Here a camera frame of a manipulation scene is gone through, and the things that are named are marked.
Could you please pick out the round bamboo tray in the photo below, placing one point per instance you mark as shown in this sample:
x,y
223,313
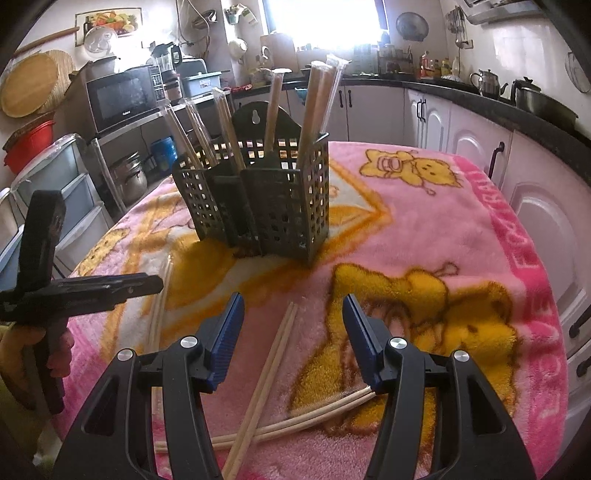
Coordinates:
x,y
36,84

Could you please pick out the black wall fan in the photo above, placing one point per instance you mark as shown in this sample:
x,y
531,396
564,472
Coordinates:
x,y
412,26

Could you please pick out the fruit picture frame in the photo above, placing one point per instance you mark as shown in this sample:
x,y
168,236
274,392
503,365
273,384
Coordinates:
x,y
122,21

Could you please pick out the metal shelf rack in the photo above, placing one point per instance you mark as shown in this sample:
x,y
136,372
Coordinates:
x,y
136,136

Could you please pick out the black range hood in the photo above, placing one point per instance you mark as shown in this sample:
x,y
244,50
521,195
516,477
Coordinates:
x,y
479,12

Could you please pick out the plastic drawer tower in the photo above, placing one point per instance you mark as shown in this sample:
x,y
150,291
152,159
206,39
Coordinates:
x,y
57,201

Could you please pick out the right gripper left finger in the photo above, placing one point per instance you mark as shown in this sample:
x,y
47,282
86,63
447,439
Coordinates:
x,y
112,438

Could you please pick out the red plastic basin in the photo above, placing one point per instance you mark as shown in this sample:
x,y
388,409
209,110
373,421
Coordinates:
x,y
28,146

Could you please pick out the blender jug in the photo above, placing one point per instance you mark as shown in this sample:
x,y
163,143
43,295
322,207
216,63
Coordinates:
x,y
167,56

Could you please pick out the black microwave oven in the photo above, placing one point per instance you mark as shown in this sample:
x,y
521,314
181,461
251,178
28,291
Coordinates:
x,y
119,98

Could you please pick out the stacked steel pots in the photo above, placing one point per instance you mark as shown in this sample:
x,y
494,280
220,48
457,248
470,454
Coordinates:
x,y
129,178

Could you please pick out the steel kettle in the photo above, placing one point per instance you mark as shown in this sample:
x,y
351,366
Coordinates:
x,y
488,84

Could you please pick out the bare wooden chopsticks pair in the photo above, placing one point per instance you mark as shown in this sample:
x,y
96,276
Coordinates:
x,y
260,394

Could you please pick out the steel pot on counter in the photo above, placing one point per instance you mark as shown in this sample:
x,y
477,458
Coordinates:
x,y
525,95

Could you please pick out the wooden cutting board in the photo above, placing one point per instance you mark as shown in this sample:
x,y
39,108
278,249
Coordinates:
x,y
278,51

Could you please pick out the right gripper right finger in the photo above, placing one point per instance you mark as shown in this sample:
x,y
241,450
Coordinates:
x,y
475,437

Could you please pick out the blue grey storage box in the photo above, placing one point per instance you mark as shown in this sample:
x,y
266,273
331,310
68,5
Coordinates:
x,y
200,84

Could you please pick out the blue tin can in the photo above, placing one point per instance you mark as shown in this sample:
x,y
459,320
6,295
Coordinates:
x,y
164,153

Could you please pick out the black plastic utensil basket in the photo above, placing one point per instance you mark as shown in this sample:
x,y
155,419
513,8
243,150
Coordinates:
x,y
276,205

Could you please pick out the pink cartoon blanket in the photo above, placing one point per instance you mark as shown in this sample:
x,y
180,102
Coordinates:
x,y
424,241

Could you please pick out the person's left hand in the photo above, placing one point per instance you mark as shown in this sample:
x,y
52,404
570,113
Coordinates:
x,y
15,340

